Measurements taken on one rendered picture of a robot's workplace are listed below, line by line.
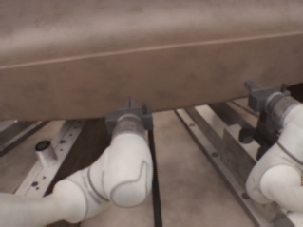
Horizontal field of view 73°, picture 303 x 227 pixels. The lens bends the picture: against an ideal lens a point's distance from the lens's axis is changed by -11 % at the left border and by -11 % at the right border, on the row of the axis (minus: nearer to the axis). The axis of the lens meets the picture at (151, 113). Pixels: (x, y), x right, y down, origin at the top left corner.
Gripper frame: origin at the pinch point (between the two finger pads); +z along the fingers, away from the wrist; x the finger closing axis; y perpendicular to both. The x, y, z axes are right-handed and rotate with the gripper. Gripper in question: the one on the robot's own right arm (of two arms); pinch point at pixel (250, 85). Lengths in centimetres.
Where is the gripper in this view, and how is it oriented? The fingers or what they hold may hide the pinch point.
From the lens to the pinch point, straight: 85.1
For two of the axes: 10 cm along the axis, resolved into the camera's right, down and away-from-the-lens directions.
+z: -2.2, -5.0, 8.4
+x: -9.7, 2.0, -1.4
